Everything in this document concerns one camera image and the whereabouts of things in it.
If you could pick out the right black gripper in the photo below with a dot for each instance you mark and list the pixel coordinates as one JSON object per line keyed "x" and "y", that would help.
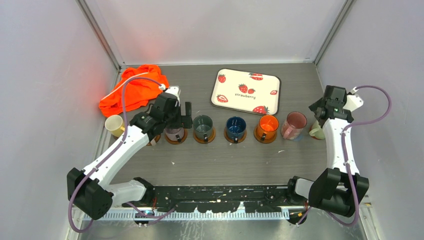
{"x": 314, "y": 107}

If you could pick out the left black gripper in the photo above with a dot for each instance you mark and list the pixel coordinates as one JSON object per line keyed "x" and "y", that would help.
{"x": 184, "y": 122}

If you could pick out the lilac mug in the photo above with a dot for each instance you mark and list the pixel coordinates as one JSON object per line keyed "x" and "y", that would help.
{"x": 174, "y": 133}

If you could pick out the wooden coaster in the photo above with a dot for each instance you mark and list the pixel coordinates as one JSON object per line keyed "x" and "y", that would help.
{"x": 157, "y": 139}
{"x": 170, "y": 141}
{"x": 204, "y": 137}
{"x": 262, "y": 139}
{"x": 236, "y": 139}

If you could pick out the dark green mug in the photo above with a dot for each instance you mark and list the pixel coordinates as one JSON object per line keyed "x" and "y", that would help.
{"x": 202, "y": 123}

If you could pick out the light green mug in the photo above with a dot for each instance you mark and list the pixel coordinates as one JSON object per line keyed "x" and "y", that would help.
{"x": 316, "y": 132}

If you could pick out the pink speckled mug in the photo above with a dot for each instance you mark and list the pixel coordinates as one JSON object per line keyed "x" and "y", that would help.
{"x": 293, "y": 125}

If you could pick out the dark blue mug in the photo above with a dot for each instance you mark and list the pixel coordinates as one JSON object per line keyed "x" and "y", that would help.
{"x": 236, "y": 125}

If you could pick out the orange mug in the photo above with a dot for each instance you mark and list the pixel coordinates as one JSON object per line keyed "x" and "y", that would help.
{"x": 268, "y": 124}

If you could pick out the cream yellow mug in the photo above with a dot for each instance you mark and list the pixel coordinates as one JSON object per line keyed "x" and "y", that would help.
{"x": 115, "y": 125}

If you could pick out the blue coaster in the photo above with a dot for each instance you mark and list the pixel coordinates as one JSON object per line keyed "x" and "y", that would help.
{"x": 299, "y": 138}

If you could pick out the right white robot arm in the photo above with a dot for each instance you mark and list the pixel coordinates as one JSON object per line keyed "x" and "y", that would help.
{"x": 340, "y": 186}

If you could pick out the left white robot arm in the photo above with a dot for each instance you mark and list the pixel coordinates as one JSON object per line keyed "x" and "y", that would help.
{"x": 91, "y": 190}

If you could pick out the orange cloth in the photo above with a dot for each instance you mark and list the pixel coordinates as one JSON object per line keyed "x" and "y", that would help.
{"x": 137, "y": 92}

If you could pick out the white strawberry tray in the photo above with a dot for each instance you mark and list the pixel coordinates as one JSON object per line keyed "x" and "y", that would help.
{"x": 246, "y": 91}

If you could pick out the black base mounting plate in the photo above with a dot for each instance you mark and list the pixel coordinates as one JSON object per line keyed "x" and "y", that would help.
{"x": 219, "y": 198}

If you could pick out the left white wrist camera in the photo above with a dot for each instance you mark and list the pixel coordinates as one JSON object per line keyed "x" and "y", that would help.
{"x": 173, "y": 90}

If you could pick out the aluminium front rail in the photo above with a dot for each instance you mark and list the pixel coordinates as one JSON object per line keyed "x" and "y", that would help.
{"x": 126, "y": 214}

